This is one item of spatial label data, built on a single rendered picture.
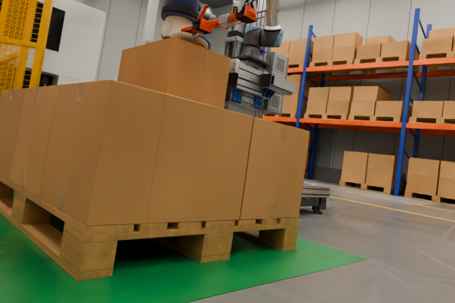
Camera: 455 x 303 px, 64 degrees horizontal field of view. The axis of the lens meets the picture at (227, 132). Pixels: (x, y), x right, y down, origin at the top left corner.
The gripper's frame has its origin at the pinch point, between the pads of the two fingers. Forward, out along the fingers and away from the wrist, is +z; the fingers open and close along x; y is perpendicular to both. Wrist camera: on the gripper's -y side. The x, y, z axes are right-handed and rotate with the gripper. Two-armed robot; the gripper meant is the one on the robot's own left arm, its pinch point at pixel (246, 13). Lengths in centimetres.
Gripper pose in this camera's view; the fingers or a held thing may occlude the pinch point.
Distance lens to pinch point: 186.3
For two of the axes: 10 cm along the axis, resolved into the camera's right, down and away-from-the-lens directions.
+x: -7.4, -1.4, -6.6
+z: -1.4, 9.9, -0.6
